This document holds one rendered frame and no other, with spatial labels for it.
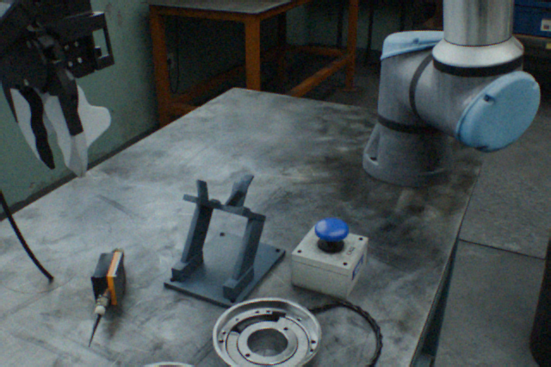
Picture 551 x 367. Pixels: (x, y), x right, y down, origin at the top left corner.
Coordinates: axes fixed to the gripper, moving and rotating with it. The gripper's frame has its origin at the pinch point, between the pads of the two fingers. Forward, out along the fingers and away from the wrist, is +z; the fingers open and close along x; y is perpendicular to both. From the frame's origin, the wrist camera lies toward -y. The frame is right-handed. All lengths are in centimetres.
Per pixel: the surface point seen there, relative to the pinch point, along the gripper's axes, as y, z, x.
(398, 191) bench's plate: 43, 21, -21
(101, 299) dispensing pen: -2.0, 14.7, -3.7
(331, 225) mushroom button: 17.8, 12.0, -21.7
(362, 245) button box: 20.0, 15.3, -24.6
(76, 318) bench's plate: -3.8, 17.2, -0.7
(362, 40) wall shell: 381, 92, 131
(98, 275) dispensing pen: -0.3, 13.2, -1.9
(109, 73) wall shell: 140, 48, 154
